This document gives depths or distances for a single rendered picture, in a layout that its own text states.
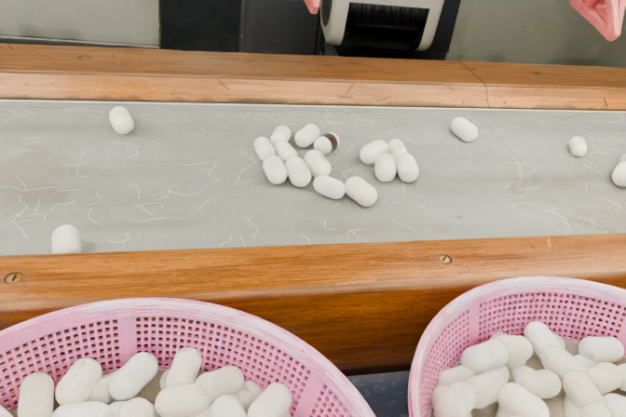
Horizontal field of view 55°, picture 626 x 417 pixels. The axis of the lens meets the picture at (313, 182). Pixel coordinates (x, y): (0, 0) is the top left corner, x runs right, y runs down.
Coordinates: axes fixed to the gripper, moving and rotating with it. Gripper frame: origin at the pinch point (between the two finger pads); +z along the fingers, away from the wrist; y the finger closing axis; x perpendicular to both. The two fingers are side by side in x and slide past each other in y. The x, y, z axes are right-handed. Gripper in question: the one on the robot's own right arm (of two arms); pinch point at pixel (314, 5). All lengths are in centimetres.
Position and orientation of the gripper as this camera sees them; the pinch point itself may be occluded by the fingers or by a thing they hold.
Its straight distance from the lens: 70.5
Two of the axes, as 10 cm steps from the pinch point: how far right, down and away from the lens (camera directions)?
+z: 0.9, 9.5, -2.9
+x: -2.3, 3.0, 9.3
